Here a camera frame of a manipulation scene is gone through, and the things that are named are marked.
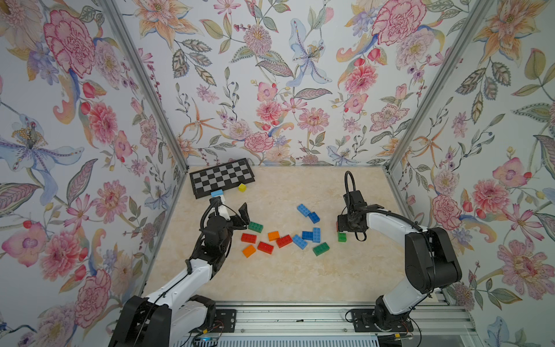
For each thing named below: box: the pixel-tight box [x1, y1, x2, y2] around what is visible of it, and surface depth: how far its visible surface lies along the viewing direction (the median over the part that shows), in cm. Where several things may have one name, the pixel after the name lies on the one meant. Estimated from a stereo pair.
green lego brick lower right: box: [312, 242, 331, 257], surface depth 92 cm
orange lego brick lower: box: [242, 244, 256, 259], surface depth 92 cm
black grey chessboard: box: [189, 157, 256, 199], surface depth 115 cm
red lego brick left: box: [240, 232, 258, 244], surface depth 95 cm
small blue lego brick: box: [307, 211, 321, 225], surface depth 101 cm
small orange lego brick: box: [267, 230, 280, 242], surface depth 95 cm
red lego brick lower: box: [257, 241, 274, 255], surface depth 92 cm
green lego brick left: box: [247, 221, 264, 234], surface depth 97 cm
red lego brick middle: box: [276, 234, 293, 248], surface depth 94 cm
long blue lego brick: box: [297, 203, 311, 218], surface depth 103 cm
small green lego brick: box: [337, 230, 347, 243], surface depth 95 cm
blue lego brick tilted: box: [292, 234, 308, 251], surface depth 94 cm
